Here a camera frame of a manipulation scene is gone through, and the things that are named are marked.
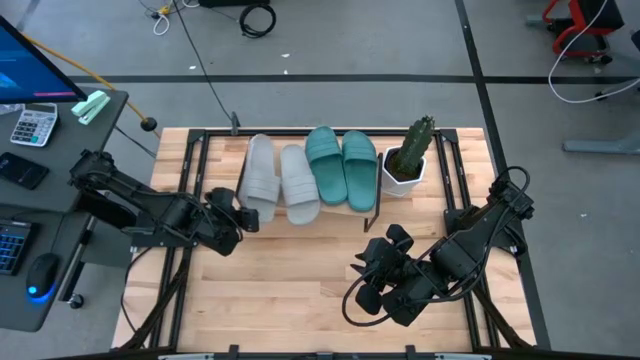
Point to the grey rubber slide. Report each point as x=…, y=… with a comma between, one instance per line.
x=300, y=190
x=260, y=180

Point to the green rubber slide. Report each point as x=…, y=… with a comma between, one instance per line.
x=327, y=170
x=361, y=175

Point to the grey desk calculator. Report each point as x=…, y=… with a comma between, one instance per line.
x=34, y=125

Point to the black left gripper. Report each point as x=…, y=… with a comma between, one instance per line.
x=222, y=200

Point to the grey table foot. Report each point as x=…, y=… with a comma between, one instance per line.
x=600, y=146

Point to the black smartphone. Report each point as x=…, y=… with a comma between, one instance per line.
x=22, y=171

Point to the wooden shelf with black legs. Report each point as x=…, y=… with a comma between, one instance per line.
x=327, y=209

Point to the mint green stapler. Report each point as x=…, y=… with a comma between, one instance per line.
x=91, y=107

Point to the black computer mouse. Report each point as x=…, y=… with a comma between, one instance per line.
x=42, y=275

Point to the black round knob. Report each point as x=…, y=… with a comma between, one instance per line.
x=148, y=124

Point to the red and black cart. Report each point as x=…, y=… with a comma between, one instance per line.
x=600, y=15

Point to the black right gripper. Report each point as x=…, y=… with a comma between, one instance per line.
x=382, y=265

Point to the white plant pot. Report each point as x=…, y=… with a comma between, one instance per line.
x=392, y=185

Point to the backlit black keyboard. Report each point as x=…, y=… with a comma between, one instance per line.
x=12, y=247

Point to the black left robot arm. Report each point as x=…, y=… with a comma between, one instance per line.
x=150, y=205

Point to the black aluminium table frame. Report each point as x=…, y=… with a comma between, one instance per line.
x=220, y=133

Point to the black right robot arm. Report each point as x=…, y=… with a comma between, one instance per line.
x=470, y=240

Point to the computer monitor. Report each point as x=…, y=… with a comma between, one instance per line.
x=30, y=65

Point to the dark grey desk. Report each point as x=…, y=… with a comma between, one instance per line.
x=85, y=135

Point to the black box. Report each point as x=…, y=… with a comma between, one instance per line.
x=235, y=3

